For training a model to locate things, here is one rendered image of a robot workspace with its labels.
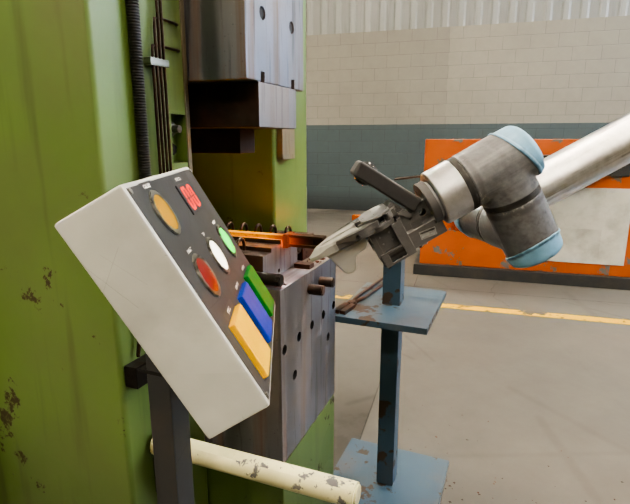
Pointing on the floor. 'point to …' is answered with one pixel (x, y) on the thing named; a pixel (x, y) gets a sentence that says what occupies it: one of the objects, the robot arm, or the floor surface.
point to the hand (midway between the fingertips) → (315, 252)
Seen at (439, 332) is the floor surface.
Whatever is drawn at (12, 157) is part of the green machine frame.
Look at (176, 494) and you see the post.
